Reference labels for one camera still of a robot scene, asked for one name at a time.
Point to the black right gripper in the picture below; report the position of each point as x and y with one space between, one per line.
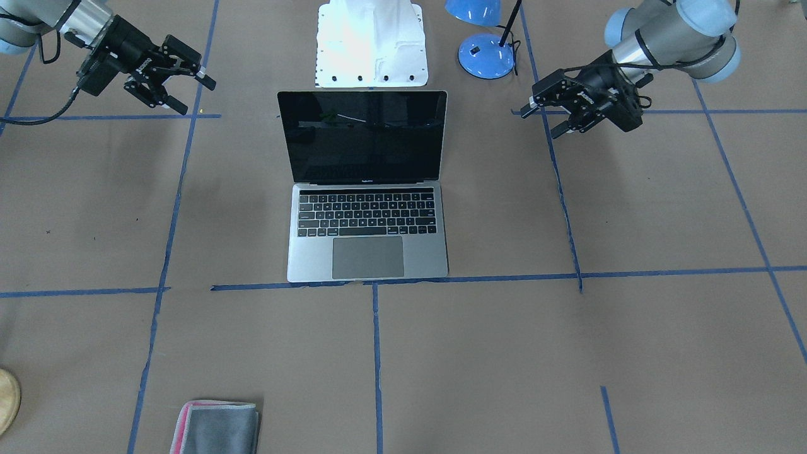
128 41

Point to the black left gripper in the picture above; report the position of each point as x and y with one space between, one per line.
591 82

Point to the grey laptop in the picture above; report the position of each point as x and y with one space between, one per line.
366 201

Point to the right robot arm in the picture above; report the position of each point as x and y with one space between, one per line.
24 24

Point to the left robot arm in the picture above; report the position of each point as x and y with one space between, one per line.
695 37

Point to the blue desk lamp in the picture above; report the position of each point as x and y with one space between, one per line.
485 55

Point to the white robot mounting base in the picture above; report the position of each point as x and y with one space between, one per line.
370 44

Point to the grey pink folded cloth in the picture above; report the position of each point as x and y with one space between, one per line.
216 426

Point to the wooden mug tree stand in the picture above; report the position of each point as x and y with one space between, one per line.
11 398

